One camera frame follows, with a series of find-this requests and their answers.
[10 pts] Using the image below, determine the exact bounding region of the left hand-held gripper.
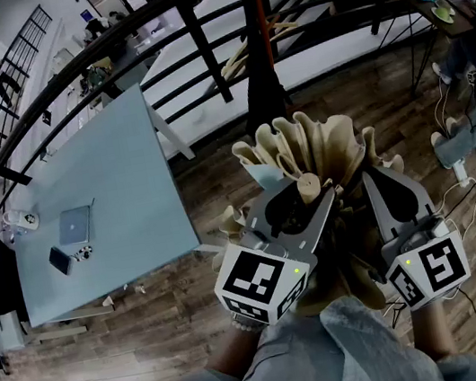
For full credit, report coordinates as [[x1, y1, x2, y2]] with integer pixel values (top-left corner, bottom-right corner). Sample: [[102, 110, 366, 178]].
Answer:
[[197, 169, 357, 336]]

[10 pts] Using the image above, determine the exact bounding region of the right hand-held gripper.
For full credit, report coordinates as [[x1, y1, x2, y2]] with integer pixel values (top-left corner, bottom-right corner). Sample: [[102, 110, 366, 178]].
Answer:
[[360, 155, 476, 317]]

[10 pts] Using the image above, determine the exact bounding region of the brown wooden coat rack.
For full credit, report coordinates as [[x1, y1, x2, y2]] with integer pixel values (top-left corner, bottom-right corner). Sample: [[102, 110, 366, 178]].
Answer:
[[228, 0, 297, 125]]

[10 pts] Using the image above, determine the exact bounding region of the person's left forearm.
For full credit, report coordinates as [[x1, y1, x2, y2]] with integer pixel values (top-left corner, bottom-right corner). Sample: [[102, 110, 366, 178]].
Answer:
[[198, 317, 272, 381]]

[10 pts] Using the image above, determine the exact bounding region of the person's right forearm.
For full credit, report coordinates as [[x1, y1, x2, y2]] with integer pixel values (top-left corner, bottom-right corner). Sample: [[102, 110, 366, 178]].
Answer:
[[405, 297, 461, 365]]

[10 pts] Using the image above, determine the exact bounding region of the white power strip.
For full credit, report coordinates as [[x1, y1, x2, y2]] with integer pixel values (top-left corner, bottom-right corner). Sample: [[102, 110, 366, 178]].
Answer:
[[451, 157, 476, 190]]

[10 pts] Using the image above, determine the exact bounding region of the light wooden hanger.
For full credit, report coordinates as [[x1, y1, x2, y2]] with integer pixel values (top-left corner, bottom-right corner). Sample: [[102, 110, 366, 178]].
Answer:
[[212, 13, 306, 83]]

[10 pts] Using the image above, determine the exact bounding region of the person's light blue shirt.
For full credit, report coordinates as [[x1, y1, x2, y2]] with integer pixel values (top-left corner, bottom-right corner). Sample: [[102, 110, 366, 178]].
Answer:
[[120, 272, 476, 381]]

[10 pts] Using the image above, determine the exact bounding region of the black curved metal railing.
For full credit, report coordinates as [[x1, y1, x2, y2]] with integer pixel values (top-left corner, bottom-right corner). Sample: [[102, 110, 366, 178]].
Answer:
[[0, 0, 476, 273]]

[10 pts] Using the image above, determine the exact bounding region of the light blue table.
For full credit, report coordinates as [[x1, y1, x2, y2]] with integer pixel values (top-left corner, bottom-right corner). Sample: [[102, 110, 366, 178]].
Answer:
[[0, 74, 231, 347]]

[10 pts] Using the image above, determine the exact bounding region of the dark wooden table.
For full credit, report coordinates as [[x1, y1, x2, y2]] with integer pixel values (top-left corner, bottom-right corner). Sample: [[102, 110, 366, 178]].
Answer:
[[367, 0, 476, 106]]

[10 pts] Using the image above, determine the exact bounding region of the green bowl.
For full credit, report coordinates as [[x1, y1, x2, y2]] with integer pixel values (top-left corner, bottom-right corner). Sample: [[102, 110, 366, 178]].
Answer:
[[428, 0, 458, 22]]

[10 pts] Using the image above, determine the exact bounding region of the silver laptop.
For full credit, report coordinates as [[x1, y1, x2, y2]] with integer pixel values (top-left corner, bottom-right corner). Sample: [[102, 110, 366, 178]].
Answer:
[[53, 204, 98, 249]]

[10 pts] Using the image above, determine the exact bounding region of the white mug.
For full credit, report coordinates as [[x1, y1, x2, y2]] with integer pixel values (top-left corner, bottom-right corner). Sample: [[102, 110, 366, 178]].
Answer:
[[0, 205, 42, 237]]

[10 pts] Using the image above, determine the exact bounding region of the white bead bracelet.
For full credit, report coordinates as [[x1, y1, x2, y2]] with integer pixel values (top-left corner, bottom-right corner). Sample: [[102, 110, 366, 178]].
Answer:
[[229, 307, 269, 338]]

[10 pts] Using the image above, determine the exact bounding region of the black and white beaded cord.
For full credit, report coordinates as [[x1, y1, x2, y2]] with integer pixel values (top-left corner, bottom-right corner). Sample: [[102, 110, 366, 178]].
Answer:
[[69, 244, 97, 264]]

